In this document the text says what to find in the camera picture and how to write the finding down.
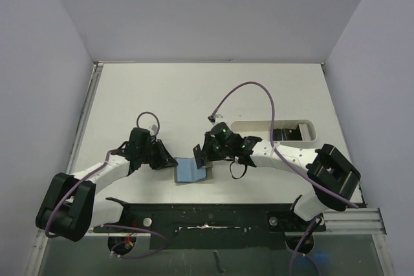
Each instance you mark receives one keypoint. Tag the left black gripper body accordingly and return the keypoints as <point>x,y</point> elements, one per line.
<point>145,152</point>

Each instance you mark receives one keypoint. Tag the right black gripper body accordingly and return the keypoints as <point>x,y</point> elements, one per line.
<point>207,152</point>

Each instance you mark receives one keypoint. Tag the dark credit card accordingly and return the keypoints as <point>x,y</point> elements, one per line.
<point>198,156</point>

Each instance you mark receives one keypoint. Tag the grey blue card holder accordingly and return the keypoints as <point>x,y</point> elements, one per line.
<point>187,172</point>

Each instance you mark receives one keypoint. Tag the white plastic tray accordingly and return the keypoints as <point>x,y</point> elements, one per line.
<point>261,128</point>

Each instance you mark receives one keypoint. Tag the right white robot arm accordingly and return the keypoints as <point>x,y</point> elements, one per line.
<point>334,179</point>

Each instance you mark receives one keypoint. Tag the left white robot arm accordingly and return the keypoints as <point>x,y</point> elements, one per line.
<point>69,208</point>

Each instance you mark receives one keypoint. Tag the stack of dark cards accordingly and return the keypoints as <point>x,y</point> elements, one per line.
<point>284,134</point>

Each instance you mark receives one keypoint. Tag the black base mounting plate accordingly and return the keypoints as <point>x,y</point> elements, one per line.
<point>213,226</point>

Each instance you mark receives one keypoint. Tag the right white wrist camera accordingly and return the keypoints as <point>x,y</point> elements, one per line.
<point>215,118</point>

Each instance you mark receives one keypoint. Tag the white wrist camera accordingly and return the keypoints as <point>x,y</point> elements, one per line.
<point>215,118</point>
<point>153,128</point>

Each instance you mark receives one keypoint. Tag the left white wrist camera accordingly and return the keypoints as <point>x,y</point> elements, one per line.
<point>153,128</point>

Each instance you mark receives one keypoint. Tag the left aluminium rail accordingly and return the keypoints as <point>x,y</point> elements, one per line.
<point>84,116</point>

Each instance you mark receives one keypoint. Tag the aluminium rail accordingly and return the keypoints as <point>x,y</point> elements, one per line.
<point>363,221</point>
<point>84,116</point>

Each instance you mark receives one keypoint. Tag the right aluminium rail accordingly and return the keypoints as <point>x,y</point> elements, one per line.
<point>363,221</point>

